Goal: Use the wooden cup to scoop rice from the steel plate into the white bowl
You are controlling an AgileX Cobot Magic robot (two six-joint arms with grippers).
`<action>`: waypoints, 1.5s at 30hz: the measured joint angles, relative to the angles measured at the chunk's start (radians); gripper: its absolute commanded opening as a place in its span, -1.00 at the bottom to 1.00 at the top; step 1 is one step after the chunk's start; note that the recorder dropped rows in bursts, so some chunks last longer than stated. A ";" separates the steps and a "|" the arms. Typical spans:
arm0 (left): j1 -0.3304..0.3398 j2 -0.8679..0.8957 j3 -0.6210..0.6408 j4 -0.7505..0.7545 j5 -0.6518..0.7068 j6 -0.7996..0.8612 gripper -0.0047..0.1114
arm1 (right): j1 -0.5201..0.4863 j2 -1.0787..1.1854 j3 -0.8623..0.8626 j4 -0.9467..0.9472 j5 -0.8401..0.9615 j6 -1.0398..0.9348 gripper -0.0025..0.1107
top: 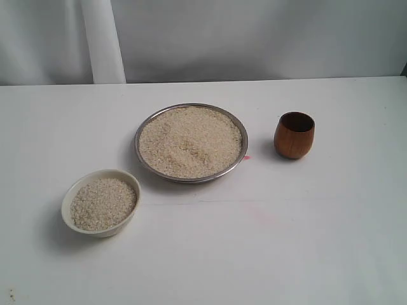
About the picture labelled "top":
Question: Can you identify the white backdrop curtain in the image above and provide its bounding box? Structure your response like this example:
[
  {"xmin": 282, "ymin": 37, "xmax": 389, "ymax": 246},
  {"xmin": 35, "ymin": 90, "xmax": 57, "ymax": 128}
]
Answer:
[{"xmin": 1, "ymin": 1, "xmax": 406, "ymax": 85}]

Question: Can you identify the round steel rice plate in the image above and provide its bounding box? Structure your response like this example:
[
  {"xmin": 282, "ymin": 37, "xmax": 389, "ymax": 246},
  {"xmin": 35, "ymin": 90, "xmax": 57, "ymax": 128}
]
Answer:
[{"xmin": 134, "ymin": 103, "xmax": 248, "ymax": 184}]

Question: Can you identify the brown wooden cup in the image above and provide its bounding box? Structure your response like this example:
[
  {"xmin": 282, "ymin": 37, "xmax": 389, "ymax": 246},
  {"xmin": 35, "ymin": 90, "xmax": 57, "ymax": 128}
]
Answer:
[{"xmin": 273, "ymin": 112, "xmax": 315, "ymax": 159}]

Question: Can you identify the white ceramic rice bowl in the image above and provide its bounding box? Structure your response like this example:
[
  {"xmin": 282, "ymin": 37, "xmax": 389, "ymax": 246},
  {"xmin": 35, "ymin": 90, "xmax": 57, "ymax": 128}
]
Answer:
[{"xmin": 61, "ymin": 169, "xmax": 141, "ymax": 238}]

